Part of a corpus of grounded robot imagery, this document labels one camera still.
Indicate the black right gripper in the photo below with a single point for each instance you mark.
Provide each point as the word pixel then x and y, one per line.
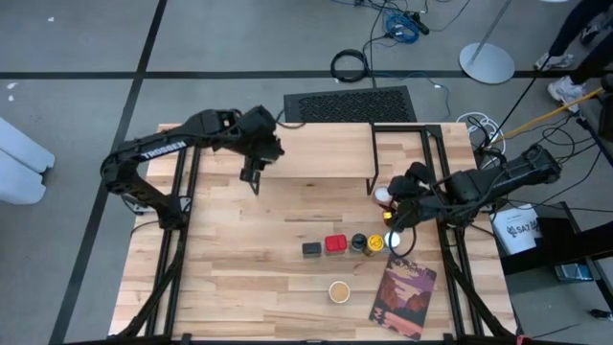
pixel 414 201

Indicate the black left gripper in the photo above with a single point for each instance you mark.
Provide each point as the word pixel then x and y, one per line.
pixel 261 139

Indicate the chili onion jar yellow lid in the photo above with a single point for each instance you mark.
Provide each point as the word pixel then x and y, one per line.
pixel 375 243

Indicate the dark green spice tin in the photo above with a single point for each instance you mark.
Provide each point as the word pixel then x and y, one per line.
pixel 311 249

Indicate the furikake jar tan lid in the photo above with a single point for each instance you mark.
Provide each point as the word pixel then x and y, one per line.
pixel 339 292

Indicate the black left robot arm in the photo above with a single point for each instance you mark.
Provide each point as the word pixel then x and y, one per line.
pixel 143 148

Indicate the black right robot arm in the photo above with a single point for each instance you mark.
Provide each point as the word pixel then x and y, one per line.
pixel 503 182

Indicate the wooden shelf riser black legs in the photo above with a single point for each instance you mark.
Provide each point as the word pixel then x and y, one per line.
pixel 325 153

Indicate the black perforated panel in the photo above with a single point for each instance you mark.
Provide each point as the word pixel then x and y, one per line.
pixel 349 105

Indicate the canyon illustration book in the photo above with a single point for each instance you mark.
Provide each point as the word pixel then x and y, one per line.
pixel 402 299

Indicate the white printed box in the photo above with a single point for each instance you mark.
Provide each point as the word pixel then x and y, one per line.
pixel 515 230

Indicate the thin black pole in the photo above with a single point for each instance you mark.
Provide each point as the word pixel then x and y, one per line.
pixel 522 98

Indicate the black side cart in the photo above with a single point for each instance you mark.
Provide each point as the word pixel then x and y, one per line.
pixel 560 239

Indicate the grey round-base lamp stand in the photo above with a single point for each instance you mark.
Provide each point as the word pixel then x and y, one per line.
pixel 486 63

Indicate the black power adapter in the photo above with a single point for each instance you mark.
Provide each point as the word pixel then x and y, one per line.
pixel 416 23

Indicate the white floor furniture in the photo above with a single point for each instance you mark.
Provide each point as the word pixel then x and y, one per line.
pixel 21 163

